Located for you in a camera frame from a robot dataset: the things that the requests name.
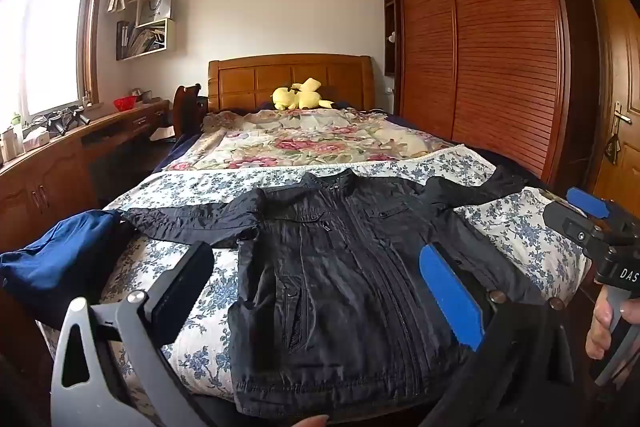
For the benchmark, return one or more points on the dark side shelf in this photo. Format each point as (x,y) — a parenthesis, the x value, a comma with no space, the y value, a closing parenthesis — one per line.
(390,7)

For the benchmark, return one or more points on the white wall shelf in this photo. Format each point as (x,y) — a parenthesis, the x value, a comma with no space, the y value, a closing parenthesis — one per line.
(172,37)

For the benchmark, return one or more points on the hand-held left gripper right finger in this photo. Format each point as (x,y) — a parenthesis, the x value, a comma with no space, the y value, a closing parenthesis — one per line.
(450,292)

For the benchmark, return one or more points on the row of books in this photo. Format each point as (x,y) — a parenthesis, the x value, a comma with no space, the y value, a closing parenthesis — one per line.
(140,42)

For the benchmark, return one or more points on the grey metal pot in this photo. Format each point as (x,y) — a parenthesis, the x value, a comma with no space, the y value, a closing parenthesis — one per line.
(141,96)

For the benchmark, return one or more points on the wooden bed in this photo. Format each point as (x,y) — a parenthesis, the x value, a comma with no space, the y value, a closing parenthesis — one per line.
(240,79)

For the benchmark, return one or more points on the wooden desk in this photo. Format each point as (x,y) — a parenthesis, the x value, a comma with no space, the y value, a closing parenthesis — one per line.
(50,167)

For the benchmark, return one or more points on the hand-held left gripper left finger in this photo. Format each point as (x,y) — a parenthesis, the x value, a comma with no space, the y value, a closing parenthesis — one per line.
(185,287)

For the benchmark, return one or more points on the white paper bag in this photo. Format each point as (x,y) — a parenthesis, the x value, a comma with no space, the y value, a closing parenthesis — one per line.
(155,9)

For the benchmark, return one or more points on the red bowl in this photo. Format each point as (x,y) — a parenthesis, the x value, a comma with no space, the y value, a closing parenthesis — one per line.
(125,104)

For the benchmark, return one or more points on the yellow plush toy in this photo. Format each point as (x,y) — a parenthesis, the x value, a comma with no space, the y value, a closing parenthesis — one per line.
(300,97)

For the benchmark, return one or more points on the window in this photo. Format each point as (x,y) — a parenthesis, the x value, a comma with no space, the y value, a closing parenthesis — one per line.
(50,32)

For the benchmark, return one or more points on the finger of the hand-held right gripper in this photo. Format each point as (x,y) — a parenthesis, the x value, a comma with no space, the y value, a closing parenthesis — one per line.
(587,203)
(565,219)

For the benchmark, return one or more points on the wooden door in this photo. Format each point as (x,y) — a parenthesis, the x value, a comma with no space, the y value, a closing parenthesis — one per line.
(620,57)

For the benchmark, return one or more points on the white paper sheet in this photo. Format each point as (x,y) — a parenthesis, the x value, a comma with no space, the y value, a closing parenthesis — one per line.
(162,135)

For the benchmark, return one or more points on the folded blue clothes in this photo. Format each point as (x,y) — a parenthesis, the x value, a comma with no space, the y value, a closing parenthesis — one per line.
(50,257)

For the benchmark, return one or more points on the wooden wardrobe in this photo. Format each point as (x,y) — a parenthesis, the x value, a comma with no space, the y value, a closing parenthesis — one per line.
(500,57)

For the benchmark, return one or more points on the tissue box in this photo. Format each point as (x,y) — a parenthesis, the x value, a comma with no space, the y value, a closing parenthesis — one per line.
(36,139)

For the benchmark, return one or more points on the pink floral quilt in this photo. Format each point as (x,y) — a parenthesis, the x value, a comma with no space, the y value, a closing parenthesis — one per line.
(310,142)

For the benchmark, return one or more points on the black jacket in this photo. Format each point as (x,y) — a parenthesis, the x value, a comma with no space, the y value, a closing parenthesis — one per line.
(340,282)

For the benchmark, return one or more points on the black metal tool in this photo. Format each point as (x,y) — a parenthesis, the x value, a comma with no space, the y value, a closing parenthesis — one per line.
(65,119)

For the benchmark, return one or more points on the wooden chair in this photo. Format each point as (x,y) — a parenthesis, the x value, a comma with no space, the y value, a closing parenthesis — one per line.
(187,107)

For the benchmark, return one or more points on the small green plant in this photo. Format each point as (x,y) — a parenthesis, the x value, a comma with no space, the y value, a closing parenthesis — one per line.
(16,119)

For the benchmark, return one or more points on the person's right hand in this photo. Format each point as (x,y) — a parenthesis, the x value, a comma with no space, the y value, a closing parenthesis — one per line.
(597,332)

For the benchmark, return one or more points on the person's left hand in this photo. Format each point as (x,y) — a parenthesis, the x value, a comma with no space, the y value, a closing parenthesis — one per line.
(312,422)

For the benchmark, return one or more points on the blue floral blanket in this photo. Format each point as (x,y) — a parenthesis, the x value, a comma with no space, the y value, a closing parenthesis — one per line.
(175,192)

